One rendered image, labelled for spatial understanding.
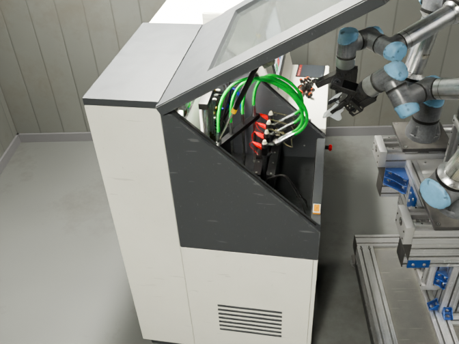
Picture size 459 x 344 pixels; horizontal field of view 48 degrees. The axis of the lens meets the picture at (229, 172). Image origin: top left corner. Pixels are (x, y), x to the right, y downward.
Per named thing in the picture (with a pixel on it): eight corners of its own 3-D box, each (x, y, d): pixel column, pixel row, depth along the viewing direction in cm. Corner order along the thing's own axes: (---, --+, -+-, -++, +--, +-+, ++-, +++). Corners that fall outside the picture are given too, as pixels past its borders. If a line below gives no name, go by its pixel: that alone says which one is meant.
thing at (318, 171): (318, 253, 211) (320, 225, 201) (307, 252, 212) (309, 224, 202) (323, 164, 259) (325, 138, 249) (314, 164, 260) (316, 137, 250)
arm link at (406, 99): (432, 104, 176) (416, 76, 177) (411, 115, 171) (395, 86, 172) (416, 112, 183) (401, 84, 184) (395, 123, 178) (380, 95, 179)
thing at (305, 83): (315, 100, 273) (316, 91, 269) (296, 99, 274) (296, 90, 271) (317, 80, 290) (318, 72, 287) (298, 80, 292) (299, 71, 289)
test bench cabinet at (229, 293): (308, 369, 256) (317, 261, 208) (196, 354, 265) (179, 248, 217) (315, 264, 310) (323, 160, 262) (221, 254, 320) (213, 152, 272)
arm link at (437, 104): (426, 125, 220) (432, 97, 212) (404, 112, 230) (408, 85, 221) (446, 117, 224) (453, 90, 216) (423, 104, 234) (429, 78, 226)
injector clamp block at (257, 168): (274, 201, 232) (274, 175, 223) (252, 199, 234) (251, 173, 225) (281, 158, 258) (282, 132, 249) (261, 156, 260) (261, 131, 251)
